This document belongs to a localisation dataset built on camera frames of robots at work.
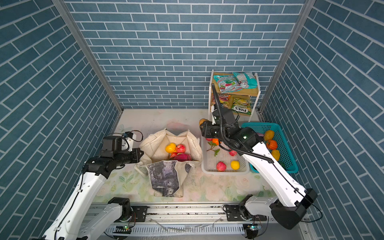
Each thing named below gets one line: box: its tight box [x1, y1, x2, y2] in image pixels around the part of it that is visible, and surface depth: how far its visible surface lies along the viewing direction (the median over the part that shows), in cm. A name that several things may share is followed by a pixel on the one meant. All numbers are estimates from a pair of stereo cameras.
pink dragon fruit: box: [172, 152, 193, 162], surface depth 84 cm
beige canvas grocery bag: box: [134, 128, 203, 197], surface depth 78 cm
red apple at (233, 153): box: [229, 150, 238, 157], surface depth 93 cm
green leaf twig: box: [206, 141, 221, 157], surface depth 98 cm
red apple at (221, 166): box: [216, 161, 227, 172], surface depth 86 cm
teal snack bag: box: [233, 72, 258, 89], surface depth 90 cm
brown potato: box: [199, 118, 210, 127], surface depth 69 cm
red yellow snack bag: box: [211, 94, 230, 104], surface depth 104 cm
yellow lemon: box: [230, 160, 240, 171], surface depth 88 cm
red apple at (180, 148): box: [176, 144, 186, 154], surface depth 93 cm
